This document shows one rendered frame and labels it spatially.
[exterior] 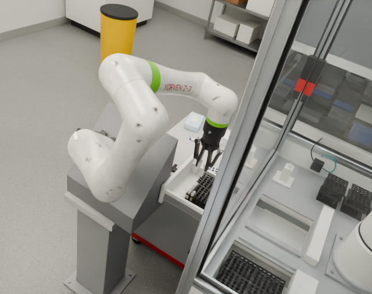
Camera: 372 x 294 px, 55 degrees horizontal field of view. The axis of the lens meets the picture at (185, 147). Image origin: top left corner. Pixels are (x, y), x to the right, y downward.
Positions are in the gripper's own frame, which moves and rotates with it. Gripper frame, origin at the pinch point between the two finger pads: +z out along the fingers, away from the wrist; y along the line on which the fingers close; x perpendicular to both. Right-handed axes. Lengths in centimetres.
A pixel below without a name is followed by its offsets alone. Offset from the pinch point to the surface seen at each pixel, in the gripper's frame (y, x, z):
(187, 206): -2.9, 11.9, 12.8
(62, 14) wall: 321, -237, 95
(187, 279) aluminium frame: -22, 53, -6
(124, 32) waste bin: 185, -192, 57
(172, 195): 5.1, 11.7, 11.8
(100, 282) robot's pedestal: 25, 29, 83
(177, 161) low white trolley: 20.6, -23.0, 24.7
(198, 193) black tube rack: -3.4, 3.9, 10.5
